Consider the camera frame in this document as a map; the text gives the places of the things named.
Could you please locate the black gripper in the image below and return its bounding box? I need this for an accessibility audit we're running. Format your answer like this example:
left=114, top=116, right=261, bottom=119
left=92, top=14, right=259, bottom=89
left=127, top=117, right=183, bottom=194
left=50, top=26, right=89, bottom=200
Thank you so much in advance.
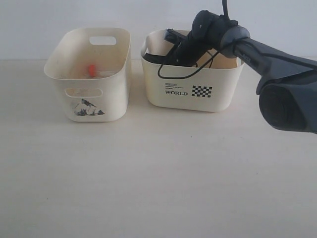
left=143, top=10, right=238, bottom=67

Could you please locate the orange-capped tube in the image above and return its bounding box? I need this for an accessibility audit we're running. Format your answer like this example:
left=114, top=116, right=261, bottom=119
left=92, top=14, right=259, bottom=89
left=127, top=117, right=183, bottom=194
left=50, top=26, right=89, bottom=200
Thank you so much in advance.
left=87, top=64, right=115, bottom=78

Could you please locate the cream bin with mountain picture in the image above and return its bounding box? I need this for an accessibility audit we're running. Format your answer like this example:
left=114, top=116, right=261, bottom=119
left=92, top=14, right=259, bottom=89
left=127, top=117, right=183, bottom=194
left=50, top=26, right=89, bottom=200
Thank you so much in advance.
left=44, top=27, right=132, bottom=122

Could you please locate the cream bin with WORLD label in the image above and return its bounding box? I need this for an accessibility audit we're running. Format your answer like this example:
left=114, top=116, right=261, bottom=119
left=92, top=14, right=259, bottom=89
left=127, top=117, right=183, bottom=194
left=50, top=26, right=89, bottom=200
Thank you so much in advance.
left=140, top=29, right=246, bottom=113

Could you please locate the black cable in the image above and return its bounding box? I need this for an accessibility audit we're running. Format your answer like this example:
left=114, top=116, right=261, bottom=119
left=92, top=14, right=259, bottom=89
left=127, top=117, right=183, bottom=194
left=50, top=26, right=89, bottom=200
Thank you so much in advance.
left=157, top=0, right=238, bottom=80

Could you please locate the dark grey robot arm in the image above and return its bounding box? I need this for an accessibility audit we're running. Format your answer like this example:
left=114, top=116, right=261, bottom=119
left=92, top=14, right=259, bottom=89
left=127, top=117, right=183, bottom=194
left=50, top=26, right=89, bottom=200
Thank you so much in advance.
left=144, top=10, right=317, bottom=133

